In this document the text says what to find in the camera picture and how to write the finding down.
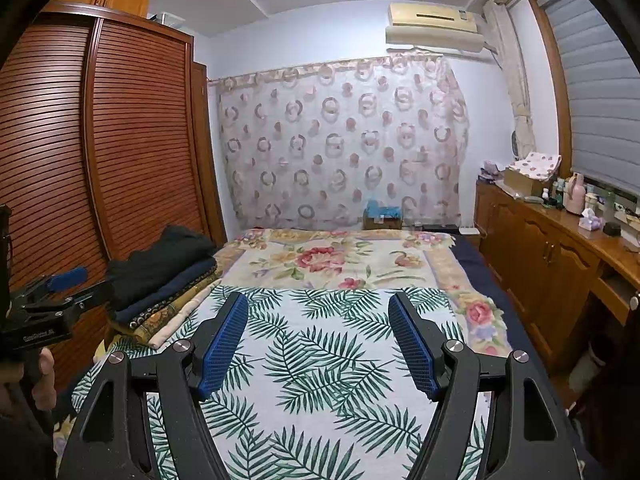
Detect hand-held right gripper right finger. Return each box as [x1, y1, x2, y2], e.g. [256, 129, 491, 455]
[387, 291, 576, 480]

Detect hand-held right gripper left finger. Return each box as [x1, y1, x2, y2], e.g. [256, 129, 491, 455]
[59, 291, 250, 480]

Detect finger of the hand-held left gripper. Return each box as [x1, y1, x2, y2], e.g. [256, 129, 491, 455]
[30, 280, 117, 312]
[12, 267, 90, 302]

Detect black printed t-shirt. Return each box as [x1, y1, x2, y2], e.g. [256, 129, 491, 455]
[105, 225, 218, 296]

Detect stack of folded clothes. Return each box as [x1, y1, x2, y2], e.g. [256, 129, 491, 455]
[110, 285, 226, 348]

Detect person's left hand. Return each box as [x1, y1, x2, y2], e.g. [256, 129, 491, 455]
[27, 347, 57, 412]

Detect dark dotted-trim garment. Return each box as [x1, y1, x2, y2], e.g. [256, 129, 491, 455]
[117, 280, 223, 333]

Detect palm leaf bedsheet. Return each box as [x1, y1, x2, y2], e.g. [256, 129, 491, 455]
[70, 285, 501, 480]

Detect navy mattress sheet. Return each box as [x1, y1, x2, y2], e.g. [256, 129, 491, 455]
[450, 232, 601, 480]

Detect floral blanket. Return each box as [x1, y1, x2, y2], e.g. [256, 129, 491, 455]
[220, 227, 511, 356]

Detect small brown box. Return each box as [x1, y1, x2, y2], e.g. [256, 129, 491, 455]
[363, 215, 403, 231]

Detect blue cloth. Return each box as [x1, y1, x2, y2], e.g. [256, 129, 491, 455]
[365, 199, 403, 218]

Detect wooden louvered wardrobe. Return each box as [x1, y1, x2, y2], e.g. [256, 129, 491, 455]
[0, 2, 228, 391]

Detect wooden sideboard cabinet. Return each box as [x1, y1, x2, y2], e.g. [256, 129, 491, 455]
[472, 177, 640, 376]

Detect cardboard box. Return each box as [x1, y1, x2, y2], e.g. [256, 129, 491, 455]
[502, 167, 543, 196]

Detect circle-patterned sheer curtain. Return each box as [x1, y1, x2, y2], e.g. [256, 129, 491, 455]
[207, 55, 471, 231]

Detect floral cloth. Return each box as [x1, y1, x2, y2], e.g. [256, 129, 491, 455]
[509, 151, 563, 178]

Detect pink thermos bottle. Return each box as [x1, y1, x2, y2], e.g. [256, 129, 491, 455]
[564, 172, 587, 211]

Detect tied beige curtain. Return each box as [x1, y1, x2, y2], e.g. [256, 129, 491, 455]
[482, 0, 538, 161]

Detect grey window blind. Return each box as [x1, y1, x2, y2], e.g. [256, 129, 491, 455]
[540, 0, 640, 196]

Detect wooden window frame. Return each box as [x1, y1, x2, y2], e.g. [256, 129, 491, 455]
[527, 0, 640, 211]

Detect beige wall air conditioner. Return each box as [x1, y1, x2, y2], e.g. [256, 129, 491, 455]
[385, 2, 488, 53]

